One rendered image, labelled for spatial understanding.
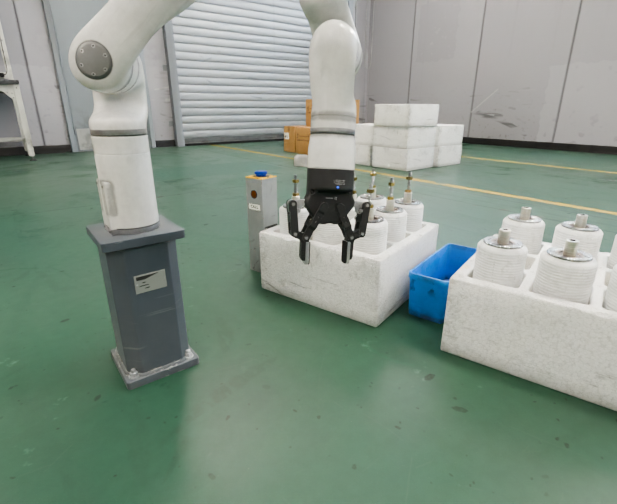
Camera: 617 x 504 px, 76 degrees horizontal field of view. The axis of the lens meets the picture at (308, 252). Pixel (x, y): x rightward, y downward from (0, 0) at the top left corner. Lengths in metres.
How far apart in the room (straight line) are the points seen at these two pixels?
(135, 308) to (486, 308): 0.69
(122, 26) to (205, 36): 5.52
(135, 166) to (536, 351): 0.82
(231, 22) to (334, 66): 5.86
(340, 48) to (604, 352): 0.68
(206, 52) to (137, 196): 5.50
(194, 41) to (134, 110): 5.39
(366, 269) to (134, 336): 0.53
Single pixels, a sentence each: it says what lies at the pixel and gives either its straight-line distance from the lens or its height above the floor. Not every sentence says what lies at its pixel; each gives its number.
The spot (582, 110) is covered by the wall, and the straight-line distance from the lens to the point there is 6.03.
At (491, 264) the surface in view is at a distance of 0.89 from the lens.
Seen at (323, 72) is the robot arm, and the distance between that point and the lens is 0.62.
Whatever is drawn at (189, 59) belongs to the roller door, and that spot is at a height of 1.11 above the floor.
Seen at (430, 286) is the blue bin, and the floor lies 0.10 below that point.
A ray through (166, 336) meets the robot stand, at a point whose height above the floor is 0.08.
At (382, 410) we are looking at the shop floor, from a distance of 0.79.
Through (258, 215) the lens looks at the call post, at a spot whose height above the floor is 0.20.
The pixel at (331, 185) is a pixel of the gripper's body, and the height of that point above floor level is 0.41.
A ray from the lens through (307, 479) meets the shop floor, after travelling 0.68.
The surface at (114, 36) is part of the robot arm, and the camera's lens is 0.74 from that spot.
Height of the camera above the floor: 0.52
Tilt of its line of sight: 20 degrees down
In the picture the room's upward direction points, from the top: straight up
